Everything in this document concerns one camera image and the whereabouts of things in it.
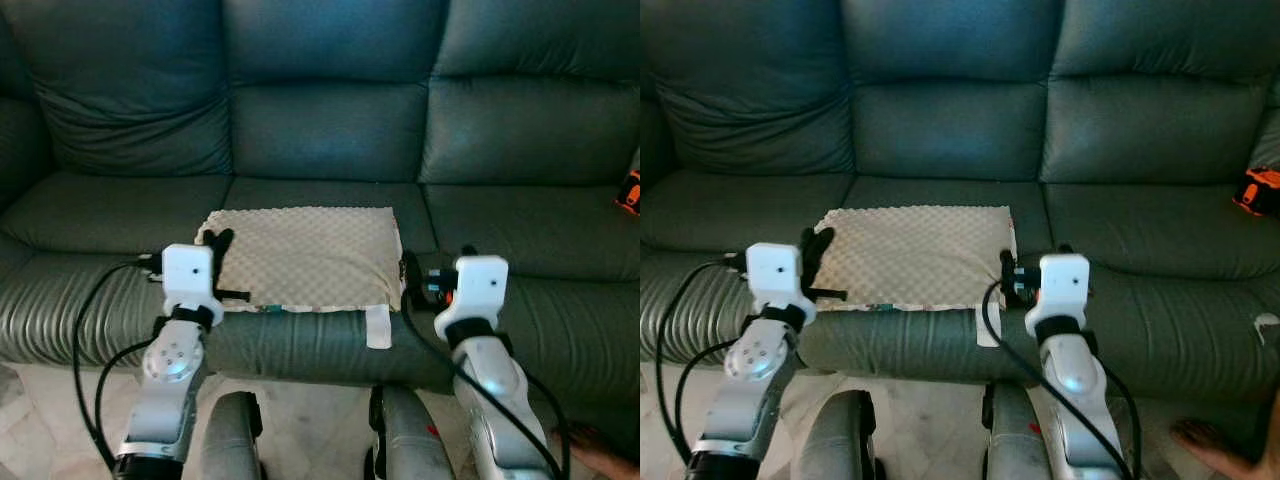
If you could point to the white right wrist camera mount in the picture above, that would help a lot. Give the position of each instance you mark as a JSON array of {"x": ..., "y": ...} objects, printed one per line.
[
  {"x": 1062, "y": 288},
  {"x": 480, "y": 290}
]

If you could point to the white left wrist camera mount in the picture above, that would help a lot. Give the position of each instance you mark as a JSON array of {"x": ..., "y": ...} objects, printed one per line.
[
  {"x": 775, "y": 272},
  {"x": 188, "y": 272}
]

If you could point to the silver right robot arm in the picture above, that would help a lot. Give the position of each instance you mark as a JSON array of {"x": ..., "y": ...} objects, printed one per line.
[
  {"x": 495, "y": 380},
  {"x": 1080, "y": 380}
]

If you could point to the person's bare foot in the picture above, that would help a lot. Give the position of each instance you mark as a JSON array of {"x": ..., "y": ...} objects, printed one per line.
[
  {"x": 1220, "y": 450},
  {"x": 600, "y": 455}
]

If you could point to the silver right robot leg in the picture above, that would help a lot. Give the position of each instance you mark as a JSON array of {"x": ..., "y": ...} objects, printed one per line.
[
  {"x": 1012, "y": 440},
  {"x": 410, "y": 440}
]

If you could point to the small white scrap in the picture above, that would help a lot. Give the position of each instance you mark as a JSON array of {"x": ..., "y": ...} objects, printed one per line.
[{"x": 1267, "y": 325}]

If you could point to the orange and black toy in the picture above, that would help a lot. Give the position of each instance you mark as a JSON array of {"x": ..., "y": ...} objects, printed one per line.
[
  {"x": 1258, "y": 193},
  {"x": 629, "y": 193}
]

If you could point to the silver left robot leg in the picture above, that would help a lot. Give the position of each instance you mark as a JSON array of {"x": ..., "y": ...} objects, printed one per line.
[
  {"x": 835, "y": 440},
  {"x": 230, "y": 440}
]

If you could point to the silver robot leg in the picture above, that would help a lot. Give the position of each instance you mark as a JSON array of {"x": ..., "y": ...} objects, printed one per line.
[
  {"x": 410, "y": 440},
  {"x": 230, "y": 440},
  {"x": 835, "y": 440},
  {"x": 1012, "y": 440}
]

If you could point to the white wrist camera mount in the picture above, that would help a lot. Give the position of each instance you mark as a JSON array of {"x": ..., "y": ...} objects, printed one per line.
[
  {"x": 188, "y": 272},
  {"x": 775, "y": 272},
  {"x": 480, "y": 290},
  {"x": 1062, "y": 288}
]

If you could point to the beige dotted pillow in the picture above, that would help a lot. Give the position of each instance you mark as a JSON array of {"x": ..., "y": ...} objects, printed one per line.
[
  {"x": 920, "y": 260},
  {"x": 300, "y": 260}
]

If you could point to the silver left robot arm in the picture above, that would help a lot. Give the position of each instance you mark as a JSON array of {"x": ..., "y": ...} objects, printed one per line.
[
  {"x": 750, "y": 370},
  {"x": 170, "y": 370}
]

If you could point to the dark green leather sofa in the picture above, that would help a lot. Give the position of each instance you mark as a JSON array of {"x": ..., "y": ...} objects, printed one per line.
[
  {"x": 330, "y": 120},
  {"x": 950, "y": 120}
]

